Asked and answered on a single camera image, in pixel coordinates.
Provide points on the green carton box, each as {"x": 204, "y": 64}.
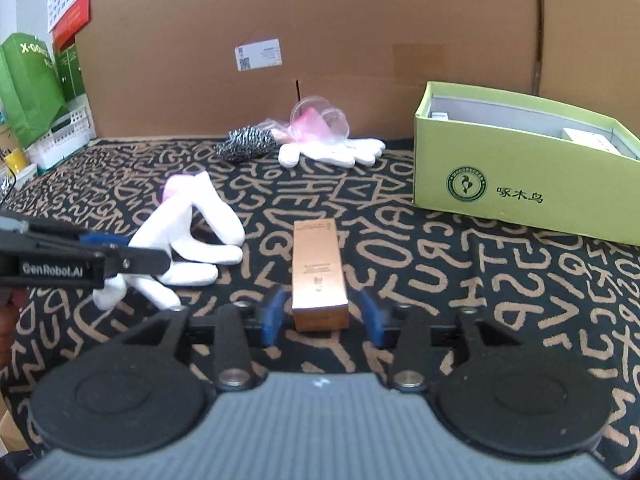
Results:
{"x": 69, "y": 73}

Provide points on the large brown cardboard box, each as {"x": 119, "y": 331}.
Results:
{"x": 167, "y": 67}

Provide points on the person's left hand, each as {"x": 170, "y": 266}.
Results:
{"x": 12, "y": 302}

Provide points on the clear plastic cup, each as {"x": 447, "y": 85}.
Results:
{"x": 316, "y": 119}

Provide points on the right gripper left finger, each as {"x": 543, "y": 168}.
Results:
{"x": 240, "y": 326}

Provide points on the yellow cup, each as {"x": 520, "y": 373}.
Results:
{"x": 16, "y": 161}

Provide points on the green shopping bag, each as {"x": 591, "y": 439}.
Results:
{"x": 31, "y": 92}

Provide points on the copper cosmetic box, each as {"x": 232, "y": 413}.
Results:
{"x": 319, "y": 297}

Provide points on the white shipping label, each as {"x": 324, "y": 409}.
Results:
{"x": 258, "y": 55}

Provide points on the black letter-pattern rug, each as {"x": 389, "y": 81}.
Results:
{"x": 559, "y": 290}

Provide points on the white plastic basket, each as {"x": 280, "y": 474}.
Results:
{"x": 67, "y": 135}

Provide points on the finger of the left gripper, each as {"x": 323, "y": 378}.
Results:
{"x": 132, "y": 260}
{"x": 103, "y": 239}

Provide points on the green open shoe box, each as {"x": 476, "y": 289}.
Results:
{"x": 500, "y": 155}

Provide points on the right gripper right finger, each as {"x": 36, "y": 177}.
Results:
{"x": 403, "y": 330}

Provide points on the white medicine box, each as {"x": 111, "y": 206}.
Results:
{"x": 597, "y": 141}

